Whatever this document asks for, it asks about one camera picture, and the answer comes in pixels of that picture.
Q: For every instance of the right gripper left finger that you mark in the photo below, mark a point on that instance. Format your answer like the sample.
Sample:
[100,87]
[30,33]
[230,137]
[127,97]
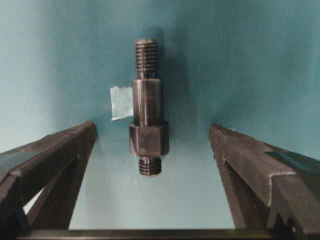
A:
[40,181]

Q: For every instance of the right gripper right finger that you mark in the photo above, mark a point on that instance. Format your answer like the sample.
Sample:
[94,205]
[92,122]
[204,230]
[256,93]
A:
[267,187]

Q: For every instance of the dark threaded metal shaft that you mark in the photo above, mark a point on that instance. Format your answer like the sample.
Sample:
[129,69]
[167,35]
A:
[149,132]

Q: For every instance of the right tape marker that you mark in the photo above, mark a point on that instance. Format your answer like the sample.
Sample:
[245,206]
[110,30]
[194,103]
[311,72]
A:
[121,102]

